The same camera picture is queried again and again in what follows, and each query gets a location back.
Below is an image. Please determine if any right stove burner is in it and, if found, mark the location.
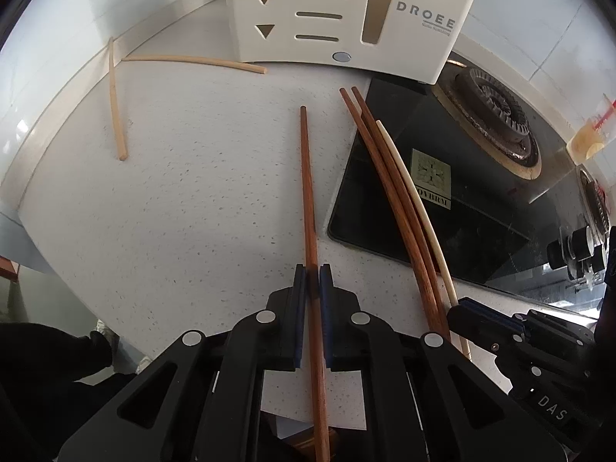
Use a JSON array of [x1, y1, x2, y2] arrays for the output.
[[576, 166, 611, 245]]

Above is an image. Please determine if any white utensil holder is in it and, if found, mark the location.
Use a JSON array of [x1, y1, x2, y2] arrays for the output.
[[226, 0, 473, 85]]

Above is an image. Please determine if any black glass gas stove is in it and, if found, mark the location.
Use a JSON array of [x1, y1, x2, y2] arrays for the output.
[[326, 59, 616, 318]]

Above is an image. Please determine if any left stove burner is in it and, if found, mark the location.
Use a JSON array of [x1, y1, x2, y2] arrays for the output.
[[431, 60, 542, 181]]

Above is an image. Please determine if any plastic drink cup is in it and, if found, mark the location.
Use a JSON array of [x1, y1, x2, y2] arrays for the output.
[[566, 94, 615, 166]]

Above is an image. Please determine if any tan bamboo chopstick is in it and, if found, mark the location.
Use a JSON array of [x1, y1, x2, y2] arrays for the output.
[[107, 38, 129, 162]]

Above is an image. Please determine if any pale cream chopstick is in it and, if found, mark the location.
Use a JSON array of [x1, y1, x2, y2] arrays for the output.
[[376, 120, 459, 336]]

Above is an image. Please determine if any dark brown wooden chopstick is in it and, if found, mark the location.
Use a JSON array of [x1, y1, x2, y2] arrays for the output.
[[300, 105, 330, 462]]

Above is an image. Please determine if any stove control knob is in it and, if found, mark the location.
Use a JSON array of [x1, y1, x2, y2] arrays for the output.
[[546, 225, 607, 286]]

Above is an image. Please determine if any stove burner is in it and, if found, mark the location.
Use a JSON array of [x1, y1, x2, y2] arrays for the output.
[[431, 60, 542, 181], [576, 166, 611, 245]]

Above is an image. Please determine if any person's dark clothing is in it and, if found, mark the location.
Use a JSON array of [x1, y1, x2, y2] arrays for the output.
[[1, 322, 133, 461]]

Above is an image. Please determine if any reddish brown wooden chopstick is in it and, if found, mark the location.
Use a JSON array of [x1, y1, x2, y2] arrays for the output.
[[339, 88, 437, 333]]

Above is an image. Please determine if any light bamboo chopstick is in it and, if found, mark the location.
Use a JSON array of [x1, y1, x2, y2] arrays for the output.
[[123, 54, 267, 74]]

